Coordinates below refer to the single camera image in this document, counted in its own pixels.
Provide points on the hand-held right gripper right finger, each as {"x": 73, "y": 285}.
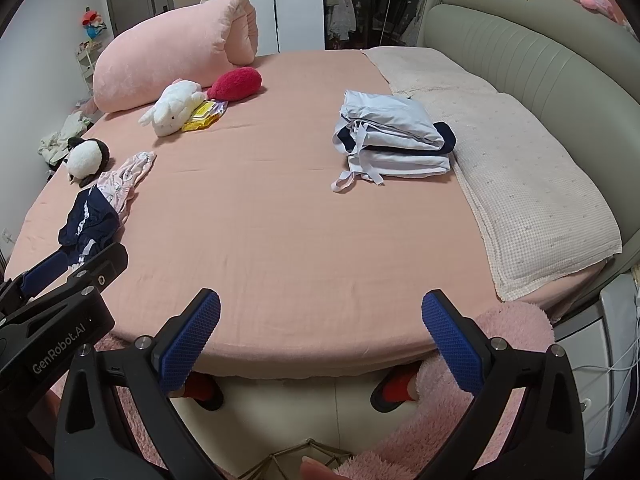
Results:
{"x": 450, "y": 345}

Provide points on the pink patterned pants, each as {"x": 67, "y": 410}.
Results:
{"x": 125, "y": 180}

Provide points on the red and black slipper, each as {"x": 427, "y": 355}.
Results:
{"x": 202, "y": 392}
{"x": 395, "y": 390}

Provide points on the pink fuzzy cloth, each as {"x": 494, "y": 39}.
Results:
{"x": 440, "y": 425}

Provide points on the navy shorts with white stripes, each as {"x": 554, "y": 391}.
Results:
{"x": 87, "y": 220}

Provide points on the rolled pink blanket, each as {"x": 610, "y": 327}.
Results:
{"x": 165, "y": 55}

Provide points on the beige textured pillow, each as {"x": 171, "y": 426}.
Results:
{"x": 525, "y": 180}
{"x": 425, "y": 70}

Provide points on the person's right hand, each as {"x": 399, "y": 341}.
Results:
{"x": 320, "y": 471}

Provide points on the glass door wardrobe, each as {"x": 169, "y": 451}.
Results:
{"x": 350, "y": 5}

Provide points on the white nightstand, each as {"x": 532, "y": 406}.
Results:
{"x": 600, "y": 360}

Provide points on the yellow packet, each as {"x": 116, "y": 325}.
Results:
{"x": 202, "y": 116}

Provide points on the pink fuzzy rug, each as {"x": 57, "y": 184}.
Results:
{"x": 130, "y": 420}

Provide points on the navy and white folded cloth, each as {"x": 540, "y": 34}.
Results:
{"x": 385, "y": 112}

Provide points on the white plush rabbit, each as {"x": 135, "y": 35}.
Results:
{"x": 172, "y": 107}

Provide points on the white wall socket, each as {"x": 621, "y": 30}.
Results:
{"x": 7, "y": 237}

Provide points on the white shelf cart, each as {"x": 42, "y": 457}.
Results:
{"x": 85, "y": 62}

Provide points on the black and white plush penguin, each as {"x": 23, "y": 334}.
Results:
{"x": 82, "y": 160}

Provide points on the pile of pale clothes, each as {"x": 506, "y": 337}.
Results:
{"x": 62, "y": 135}

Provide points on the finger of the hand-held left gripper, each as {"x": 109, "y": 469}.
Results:
{"x": 47, "y": 266}
{"x": 107, "y": 262}

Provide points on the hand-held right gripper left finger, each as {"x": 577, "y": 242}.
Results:
{"x": 192, "y": 345}

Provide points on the white wardrobe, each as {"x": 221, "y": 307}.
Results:
{"x": 295, "y": 5}

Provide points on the bed with pink sheet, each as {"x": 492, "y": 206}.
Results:
{"x": 280, "y": 220}

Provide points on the red and blue plush toy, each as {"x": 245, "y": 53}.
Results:
{"x": 93, "y": 22}

